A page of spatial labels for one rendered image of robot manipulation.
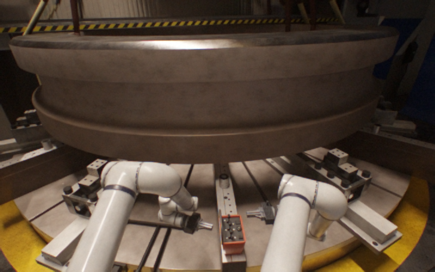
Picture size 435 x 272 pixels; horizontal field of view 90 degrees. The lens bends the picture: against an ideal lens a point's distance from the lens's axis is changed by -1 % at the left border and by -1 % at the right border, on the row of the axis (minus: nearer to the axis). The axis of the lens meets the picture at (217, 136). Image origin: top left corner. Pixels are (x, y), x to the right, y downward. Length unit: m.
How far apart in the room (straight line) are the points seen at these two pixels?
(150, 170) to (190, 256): 1.17
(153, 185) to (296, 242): 0.52
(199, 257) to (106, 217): 1.19
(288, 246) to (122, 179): 0.61
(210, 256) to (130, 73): 1.45
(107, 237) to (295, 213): 0.63
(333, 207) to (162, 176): 0.67
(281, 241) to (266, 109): 1.21
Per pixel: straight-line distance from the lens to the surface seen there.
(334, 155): 2.17
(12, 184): 3.06
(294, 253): 0.81
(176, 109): 1.75
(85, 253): 0.80
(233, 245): 1.37
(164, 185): 0.86
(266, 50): 1.55
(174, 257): 1.93
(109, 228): 0.81
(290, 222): 0.86
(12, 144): 4.14
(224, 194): 1.78
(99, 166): 2.09
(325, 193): 0.99
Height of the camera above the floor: 1.90
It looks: 28 degrees down
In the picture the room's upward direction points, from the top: 1 degrees counter-clockwise
